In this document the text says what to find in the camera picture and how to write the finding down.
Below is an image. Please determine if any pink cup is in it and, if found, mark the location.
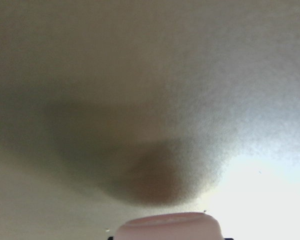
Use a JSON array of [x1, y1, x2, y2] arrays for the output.
[[113, 212, 224, 240]]

